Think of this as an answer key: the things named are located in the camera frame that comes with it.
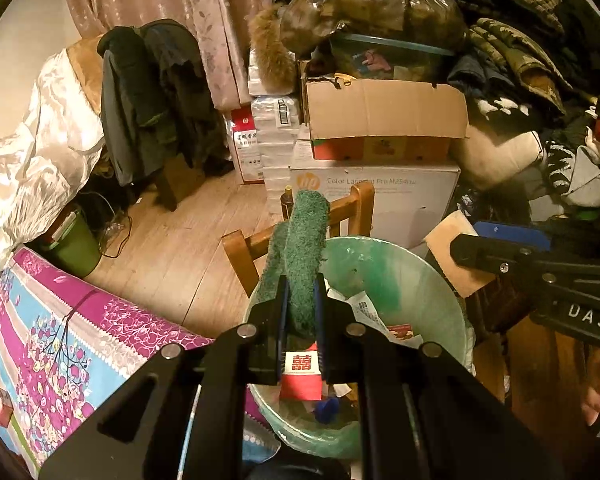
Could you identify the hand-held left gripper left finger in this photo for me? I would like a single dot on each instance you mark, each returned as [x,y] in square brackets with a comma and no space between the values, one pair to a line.
[281,310]

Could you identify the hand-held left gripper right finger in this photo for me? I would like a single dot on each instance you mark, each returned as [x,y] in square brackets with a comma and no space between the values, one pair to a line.
[320,320]

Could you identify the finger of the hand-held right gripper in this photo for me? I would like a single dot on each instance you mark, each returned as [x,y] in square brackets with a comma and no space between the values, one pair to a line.
[510,234]
[485,255]

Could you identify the green fuzzy cloth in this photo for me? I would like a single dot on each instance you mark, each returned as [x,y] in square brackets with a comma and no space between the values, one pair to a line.
[305,260]

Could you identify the bin with green bag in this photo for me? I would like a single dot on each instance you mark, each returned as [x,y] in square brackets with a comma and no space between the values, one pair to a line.
[420,280]

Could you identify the flat cardboard piece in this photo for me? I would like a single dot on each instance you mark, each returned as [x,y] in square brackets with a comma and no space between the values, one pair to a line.
[457,260]

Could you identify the white paper slip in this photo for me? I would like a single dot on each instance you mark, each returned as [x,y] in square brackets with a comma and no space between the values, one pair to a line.
[365,310]

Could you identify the red box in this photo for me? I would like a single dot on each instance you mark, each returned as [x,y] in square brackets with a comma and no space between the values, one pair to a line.
[302,377]

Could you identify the wooden chair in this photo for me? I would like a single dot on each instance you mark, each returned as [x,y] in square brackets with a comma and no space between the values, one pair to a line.
[237,252]

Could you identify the cream cushion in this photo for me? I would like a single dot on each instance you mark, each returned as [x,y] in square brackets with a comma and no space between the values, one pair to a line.
[500,152]

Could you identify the red snack wrapper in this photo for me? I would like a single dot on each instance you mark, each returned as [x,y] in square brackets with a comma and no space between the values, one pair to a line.
[404,334]

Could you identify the blue plastic cap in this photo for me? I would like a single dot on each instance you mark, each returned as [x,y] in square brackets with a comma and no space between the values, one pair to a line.
[327,410]

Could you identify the white printer box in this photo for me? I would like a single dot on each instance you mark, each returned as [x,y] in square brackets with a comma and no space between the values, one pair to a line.
[405,195]

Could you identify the red white carton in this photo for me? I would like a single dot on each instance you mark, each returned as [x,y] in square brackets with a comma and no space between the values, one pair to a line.
[244,145]

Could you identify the pile of clothes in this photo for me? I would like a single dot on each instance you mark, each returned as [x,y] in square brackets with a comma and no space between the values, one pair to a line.
[535,60]

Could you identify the cardboard box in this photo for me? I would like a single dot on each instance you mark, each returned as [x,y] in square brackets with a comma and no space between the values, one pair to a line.
[380,110]

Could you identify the stack of white boxes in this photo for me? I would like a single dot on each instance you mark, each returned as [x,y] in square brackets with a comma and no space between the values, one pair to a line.
[275,125]

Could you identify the green bucket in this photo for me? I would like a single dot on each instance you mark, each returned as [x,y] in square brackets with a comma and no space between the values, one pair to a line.
[77,250]

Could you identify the blue lidded plastic container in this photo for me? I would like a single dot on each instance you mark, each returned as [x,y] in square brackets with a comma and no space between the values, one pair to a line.
[390,57]

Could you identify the purple printed blanket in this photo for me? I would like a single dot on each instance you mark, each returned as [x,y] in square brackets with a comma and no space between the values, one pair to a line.
[55,340]

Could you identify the dark jackets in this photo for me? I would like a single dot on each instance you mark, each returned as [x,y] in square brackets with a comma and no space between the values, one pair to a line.
[150,100]

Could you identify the fur trimmed hood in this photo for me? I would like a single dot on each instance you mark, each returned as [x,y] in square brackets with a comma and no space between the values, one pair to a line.
[272,45]

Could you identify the clear bag of clothes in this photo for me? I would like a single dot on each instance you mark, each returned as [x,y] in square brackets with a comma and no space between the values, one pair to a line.
[375,0]

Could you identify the small brown box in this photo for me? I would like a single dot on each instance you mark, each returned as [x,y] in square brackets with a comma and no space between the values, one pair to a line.
[2,406]

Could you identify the white satin quilt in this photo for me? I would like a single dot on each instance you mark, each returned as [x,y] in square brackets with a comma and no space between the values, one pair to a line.
[35,145]

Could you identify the pink patterned curtain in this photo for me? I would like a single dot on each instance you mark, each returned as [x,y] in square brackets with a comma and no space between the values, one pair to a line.
[180,5]

